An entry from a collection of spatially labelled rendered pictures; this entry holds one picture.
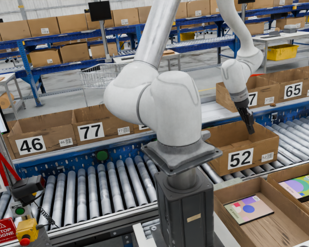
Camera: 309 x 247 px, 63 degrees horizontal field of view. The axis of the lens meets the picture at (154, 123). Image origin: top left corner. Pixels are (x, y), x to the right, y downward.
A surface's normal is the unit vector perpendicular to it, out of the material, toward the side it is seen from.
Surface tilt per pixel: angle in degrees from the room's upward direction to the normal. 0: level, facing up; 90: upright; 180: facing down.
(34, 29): 90
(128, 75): 48
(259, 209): 0
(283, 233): 0
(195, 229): 90
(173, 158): 15
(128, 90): 40
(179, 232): 90
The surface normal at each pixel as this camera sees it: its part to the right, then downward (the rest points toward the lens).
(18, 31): 0.28, 0.37
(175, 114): -0.09, 0.38
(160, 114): -0.66, 0.36
